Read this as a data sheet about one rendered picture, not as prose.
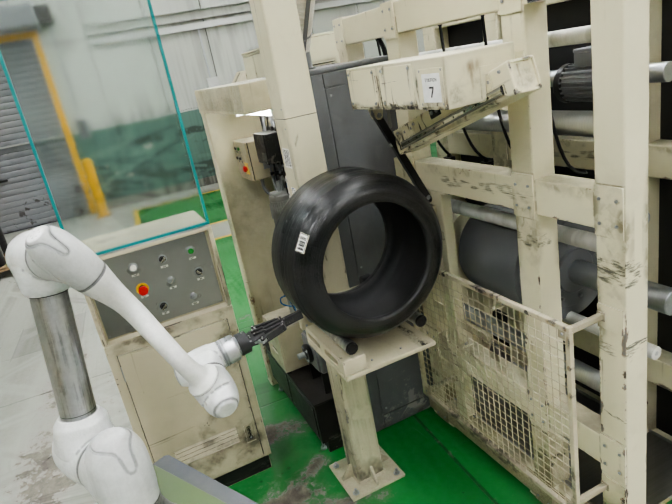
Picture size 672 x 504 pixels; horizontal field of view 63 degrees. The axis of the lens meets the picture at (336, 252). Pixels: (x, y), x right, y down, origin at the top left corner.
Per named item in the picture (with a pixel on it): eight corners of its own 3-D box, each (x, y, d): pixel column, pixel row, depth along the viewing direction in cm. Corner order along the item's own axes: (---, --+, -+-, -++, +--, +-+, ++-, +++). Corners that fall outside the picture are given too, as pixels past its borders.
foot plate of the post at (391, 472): (329, 467, 267) (327, 460, 265) (377, 444, 276) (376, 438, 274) (353, 502, 243) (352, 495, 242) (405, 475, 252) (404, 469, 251)
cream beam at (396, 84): (350, 110, 206) (343, 69, 201) (407, 97, 214) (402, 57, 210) (447, 111, 152) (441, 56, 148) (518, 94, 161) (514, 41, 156)
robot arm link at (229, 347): (213, 337, 181) (229, 329, 183) (223, 359, 185) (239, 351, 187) (219, 347, 173) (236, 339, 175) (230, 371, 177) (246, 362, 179)
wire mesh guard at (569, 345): (423, 393, 258) (402, 254, 235) (426, 391, 259) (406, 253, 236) (577, 519, 179) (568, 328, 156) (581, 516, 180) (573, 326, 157)
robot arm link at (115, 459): (120, 531, 145) (95, 461, 139) (88, 508, 157) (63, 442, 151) (172, 492, 157) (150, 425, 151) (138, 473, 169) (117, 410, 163)
